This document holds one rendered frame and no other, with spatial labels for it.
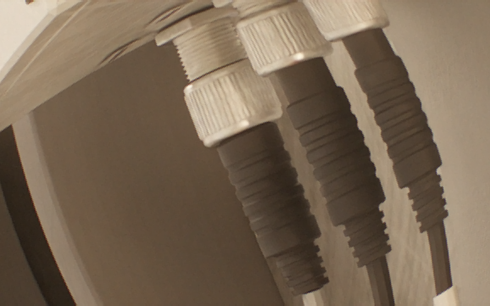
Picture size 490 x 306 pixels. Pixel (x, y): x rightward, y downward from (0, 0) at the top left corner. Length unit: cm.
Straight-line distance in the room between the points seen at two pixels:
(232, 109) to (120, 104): 11
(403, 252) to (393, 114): 11
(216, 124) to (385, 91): 7
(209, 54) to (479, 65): 7
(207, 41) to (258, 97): 1
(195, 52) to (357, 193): 5
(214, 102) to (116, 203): 10
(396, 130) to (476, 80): 4
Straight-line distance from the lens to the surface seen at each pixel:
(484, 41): 62
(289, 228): 66
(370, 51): 60
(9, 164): 163
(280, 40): 63
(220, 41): 66
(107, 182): 76
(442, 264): 60
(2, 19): 53
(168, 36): 66
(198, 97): 66
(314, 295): 67
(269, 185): 66
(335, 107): 63
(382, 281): 63
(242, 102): 66
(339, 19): 60
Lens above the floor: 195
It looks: 41 degrees down
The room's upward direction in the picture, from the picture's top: 2 degrees counter-clockwise
